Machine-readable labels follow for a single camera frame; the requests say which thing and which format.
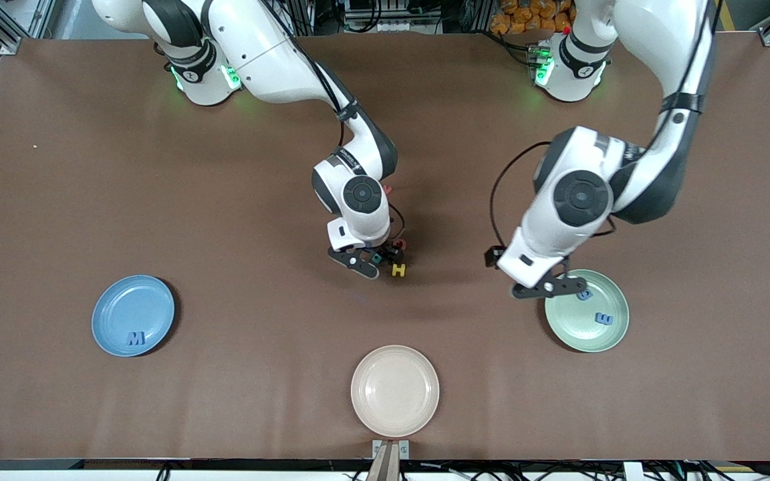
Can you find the green plate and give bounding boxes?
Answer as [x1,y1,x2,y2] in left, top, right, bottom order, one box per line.
[544,269,630,353]

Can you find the beige plate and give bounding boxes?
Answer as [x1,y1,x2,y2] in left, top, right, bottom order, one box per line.
[350,345,440,438]

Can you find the blue plate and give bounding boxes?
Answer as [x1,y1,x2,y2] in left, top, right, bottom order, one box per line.
[91,275,176,357]

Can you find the orange snack bags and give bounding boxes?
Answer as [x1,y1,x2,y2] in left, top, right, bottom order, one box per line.
[490,0,576,35]

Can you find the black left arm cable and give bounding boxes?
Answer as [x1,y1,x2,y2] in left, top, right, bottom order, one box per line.
[489,140,553,251]

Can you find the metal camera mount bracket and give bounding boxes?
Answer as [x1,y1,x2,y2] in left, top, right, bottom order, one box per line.
[366,439,410,481]

